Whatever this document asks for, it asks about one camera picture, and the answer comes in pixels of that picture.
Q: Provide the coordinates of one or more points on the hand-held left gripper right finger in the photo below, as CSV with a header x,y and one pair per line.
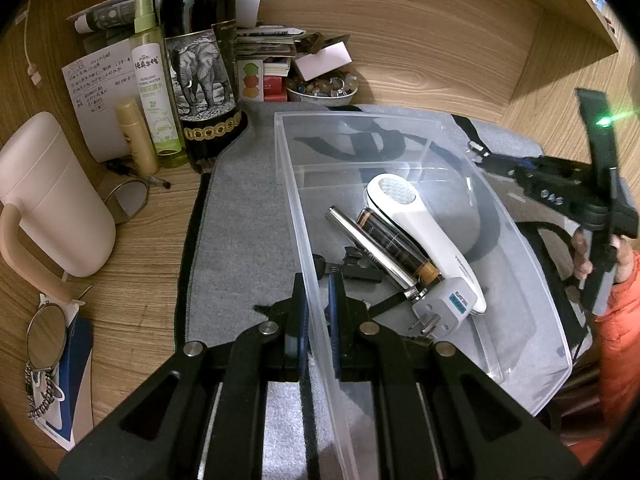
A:
x,y
332,317

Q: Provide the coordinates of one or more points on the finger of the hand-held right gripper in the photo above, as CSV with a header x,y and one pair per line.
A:
x,y
529,163
545,194

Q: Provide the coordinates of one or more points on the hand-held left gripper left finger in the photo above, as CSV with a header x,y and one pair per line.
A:
x,y
301,320

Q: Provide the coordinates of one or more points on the silver metal cylinder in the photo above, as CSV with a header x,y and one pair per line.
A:
x,y
345,225

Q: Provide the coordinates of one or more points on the black and gold battery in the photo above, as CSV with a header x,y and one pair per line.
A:
x,y
395,245

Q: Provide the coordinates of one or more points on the white plug adapter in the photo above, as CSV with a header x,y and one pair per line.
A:
x,y
442,310

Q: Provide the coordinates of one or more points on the white handheld lint remover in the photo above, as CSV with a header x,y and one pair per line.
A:
x,y
415,215

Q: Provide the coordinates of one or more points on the clear plastic storage box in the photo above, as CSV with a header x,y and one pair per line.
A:
x,y
350,160

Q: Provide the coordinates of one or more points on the person's right forearm orange sleeve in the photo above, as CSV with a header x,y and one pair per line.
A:
x,y
622,360

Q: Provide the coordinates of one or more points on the person's right hand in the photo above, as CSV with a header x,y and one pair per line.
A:
x,y
581,255

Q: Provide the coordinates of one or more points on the grey mat with black print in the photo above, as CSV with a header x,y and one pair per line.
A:
x,y
235,240

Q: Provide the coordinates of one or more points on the black pen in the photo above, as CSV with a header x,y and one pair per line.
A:
x,y
160,183

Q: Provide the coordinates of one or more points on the thin-rimmed eyeglasses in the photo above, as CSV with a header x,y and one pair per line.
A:
x,y
131,197

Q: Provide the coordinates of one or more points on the white bowl of beads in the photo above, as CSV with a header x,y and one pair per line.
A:
x,y
320,97

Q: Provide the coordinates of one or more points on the blue and white box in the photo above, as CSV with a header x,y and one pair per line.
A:
x,y
77,360

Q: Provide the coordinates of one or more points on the blank white card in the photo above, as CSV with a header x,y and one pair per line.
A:
x,y
322,59

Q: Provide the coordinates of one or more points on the small red box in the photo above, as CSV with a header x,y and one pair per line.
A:
x,y
274,87

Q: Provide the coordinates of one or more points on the card with fruit print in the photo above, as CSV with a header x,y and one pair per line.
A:
x,y
251,80

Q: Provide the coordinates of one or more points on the beige tube bottle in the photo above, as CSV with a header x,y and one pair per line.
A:
x,y
137,135

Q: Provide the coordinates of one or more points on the dark metal clip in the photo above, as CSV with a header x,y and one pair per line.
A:
x,y
312,42

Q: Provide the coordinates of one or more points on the small round mirror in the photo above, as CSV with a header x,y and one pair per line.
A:
x,y
46,335

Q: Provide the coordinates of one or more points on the green spray bottle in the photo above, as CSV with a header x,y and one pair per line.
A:
x,y
152,90

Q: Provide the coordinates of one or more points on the stack of printed papers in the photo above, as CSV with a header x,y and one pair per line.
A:
x,y
265,42

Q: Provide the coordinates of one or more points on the handwritten paper note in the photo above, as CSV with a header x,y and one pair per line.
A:
x,y
92,90

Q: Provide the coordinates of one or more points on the dark wine bottle elephant label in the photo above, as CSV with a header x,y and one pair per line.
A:
x,y
200,5

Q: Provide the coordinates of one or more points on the rolled white and green tube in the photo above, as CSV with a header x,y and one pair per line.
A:
x,y
102,17

